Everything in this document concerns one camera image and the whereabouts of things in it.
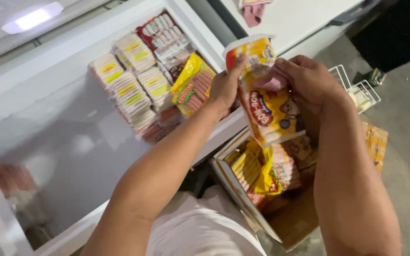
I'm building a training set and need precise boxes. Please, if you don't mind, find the person's left hand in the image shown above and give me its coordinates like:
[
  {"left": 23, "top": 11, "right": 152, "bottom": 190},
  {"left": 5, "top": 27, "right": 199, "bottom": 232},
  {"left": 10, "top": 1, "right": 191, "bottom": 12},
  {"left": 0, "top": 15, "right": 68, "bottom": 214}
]
[{"left": 208, "top": 54, "right": 248, "bottom": 120}]

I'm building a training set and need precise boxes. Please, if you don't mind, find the person's right hand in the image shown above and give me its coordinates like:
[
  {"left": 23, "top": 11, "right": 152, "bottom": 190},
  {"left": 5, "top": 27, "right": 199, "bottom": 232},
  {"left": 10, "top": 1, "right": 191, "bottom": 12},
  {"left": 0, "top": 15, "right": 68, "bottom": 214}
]
[{"left": 253, "top": 55, "right": 352, "bottom": 115}]

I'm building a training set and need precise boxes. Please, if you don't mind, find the yellow cartoon print sausage packet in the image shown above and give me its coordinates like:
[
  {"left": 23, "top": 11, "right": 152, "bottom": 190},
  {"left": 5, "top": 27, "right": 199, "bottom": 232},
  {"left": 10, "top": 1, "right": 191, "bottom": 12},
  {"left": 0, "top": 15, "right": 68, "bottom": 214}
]
[{"left": 223, "top": 34, "right": 307, "bottom": 148}]

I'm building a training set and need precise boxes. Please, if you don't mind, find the yellow green print sausage packet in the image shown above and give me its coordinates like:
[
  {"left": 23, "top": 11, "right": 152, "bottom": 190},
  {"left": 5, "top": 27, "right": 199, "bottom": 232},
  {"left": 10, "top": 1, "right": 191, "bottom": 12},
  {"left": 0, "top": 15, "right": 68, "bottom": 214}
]
[{"left": 170, "top": 53, "right": 217, "bottom": 119}]

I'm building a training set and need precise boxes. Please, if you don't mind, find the pale packet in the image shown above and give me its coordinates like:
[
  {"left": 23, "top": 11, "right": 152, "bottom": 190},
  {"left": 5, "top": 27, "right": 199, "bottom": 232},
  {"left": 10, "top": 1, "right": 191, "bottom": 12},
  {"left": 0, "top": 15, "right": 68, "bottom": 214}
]
[{"left": 347, "top": 87, "right": 373, "bottom": 112}]

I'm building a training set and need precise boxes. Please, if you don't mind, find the dark green object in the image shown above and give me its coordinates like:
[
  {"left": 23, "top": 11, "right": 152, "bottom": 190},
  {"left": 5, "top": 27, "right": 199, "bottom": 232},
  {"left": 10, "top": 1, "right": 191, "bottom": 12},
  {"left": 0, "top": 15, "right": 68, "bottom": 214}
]
[{"left": 353, "top": 68, "right": 387, "bottom": 88}]

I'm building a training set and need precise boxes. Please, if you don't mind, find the closed white freezer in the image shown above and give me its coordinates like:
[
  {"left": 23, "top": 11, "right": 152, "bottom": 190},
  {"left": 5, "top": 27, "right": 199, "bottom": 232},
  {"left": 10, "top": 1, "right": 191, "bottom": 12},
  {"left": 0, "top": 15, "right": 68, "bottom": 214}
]
[{"left": 186, "top": 0, "right": 382, "bottom": 62}]

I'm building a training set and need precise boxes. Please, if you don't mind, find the yellow sausage packet in carton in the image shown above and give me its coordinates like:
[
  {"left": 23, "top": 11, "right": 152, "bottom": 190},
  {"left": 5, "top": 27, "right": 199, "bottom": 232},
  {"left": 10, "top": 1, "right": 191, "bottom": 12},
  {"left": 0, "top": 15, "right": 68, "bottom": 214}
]
[{"left": 228, "top": 139, "right": 274, "bottom": 195}]

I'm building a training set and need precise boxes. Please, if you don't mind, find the pink cloth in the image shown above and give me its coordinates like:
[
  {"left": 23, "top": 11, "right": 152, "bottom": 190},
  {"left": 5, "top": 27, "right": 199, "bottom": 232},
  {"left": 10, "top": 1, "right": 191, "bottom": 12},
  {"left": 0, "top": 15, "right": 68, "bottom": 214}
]
[{"left": 239, "top": 0, "right": 274, "bottom": 28}]

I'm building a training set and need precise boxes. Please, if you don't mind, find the red edged sausage packet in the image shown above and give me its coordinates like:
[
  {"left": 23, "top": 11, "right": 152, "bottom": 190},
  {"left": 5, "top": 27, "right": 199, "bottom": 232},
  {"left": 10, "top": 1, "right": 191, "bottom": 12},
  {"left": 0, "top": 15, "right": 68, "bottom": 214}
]
[{"left": 135, "top": 10, "right": 196, "bottom": 65}]

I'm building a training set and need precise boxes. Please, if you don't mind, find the stack of white labelled sausage packets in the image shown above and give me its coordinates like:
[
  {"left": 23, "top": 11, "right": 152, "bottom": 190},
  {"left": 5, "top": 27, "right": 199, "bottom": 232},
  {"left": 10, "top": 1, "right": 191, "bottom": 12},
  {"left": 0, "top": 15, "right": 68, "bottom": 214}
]
[{"left": 88, "top": 33, "right": 188, "bottom": 145}]

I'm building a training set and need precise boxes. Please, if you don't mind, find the pink sausage packet yellow edge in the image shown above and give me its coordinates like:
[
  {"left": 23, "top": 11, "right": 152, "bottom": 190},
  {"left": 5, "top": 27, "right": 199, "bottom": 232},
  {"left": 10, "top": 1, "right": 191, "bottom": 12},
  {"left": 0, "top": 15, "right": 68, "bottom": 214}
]
[{"left": 267, "top": 144, "right": 302, "bottom": 194}]

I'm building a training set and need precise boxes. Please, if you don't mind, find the cardboard box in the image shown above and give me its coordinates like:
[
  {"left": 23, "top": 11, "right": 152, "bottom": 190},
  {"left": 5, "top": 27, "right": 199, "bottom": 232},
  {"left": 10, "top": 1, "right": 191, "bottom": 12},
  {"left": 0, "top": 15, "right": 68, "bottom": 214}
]
[{"left": 210, "top": 121, "right": 389, "bottom": 253}]

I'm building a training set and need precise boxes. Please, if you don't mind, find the person's white shirt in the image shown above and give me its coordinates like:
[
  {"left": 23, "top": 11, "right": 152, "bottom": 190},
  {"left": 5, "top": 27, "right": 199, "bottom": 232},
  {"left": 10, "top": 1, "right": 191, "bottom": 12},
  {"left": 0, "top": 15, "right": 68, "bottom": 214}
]
[{"left": 146, "top": 185, "right": 268, "bottom": 256}]

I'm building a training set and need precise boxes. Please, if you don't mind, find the white chest freezer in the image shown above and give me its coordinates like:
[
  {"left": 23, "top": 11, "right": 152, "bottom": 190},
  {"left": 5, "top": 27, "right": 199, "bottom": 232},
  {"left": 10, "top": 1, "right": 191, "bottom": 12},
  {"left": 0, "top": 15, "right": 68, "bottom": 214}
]
[{"left": 0, "top": 0, "right": 249, "bottom": 256}]

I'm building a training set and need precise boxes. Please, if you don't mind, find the white freezer lid with light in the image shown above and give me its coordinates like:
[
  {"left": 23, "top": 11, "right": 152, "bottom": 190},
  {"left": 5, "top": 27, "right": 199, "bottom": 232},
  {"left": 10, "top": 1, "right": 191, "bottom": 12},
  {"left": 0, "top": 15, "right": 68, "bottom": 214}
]
[{"left": 0, "top": 0, "right": 113, "bottom": 68}]

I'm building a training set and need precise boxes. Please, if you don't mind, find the white wire basket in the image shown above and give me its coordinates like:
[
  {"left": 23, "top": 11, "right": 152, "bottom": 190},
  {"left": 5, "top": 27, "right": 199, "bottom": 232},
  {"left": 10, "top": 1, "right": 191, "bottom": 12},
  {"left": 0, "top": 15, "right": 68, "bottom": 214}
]
[{"left": 328, "top": 64, "right": 382, "bottom": 115}]

